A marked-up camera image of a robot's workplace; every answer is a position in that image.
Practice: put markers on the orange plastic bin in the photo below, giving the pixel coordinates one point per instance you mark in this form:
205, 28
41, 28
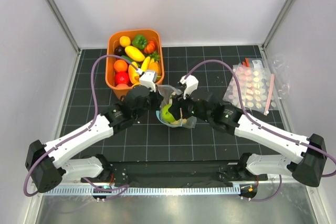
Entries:
113, 42

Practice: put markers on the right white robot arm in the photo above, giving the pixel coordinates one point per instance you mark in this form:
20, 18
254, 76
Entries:
303, 158

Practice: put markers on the yellow banana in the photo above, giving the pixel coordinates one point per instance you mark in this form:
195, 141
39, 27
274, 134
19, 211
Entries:
145, 63

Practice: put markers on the orange tangerine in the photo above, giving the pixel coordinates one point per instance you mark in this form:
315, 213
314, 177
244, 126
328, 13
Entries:
120, 65

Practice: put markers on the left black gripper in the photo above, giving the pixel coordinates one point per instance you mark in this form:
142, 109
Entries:
157, 99

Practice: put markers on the orange bell pepper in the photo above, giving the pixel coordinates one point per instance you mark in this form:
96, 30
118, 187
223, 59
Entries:
155, 66

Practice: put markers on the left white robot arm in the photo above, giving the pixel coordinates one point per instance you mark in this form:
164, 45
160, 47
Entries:
46, 163

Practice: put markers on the yellow mango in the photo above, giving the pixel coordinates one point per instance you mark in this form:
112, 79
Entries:
134, 53
133, 75

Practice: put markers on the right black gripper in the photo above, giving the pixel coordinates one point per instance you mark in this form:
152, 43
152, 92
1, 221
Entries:
178, 102

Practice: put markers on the clear blue zip bag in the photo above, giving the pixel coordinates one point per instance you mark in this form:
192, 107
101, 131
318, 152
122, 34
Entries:
170, 94

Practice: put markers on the dark purple plum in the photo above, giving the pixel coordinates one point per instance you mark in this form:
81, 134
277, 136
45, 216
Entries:
119, 51

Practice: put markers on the green bell pepper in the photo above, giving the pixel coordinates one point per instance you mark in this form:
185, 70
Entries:
139, 42

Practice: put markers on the small orange pumpkin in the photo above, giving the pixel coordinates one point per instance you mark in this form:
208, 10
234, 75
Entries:
150, 47

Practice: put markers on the slotted cable duct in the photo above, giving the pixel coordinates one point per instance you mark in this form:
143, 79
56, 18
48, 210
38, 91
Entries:
86, 190

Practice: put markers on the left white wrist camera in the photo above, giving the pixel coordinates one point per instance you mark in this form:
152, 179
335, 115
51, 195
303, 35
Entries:
147, 79

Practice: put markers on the yellow lemon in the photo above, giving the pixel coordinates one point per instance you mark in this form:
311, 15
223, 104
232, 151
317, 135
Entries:
125, 41

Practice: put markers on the bag of pink sliced food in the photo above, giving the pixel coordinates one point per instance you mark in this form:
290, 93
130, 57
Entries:
252, 86

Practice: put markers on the green apple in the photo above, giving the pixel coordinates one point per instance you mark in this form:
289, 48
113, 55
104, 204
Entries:
166, 115

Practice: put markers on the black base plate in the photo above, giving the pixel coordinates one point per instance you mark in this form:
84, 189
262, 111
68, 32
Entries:
176, 174

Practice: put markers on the pink peach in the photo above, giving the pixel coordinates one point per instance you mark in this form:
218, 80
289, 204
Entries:
122, 86

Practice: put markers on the red tomato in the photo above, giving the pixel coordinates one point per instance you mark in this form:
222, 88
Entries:
121, 78

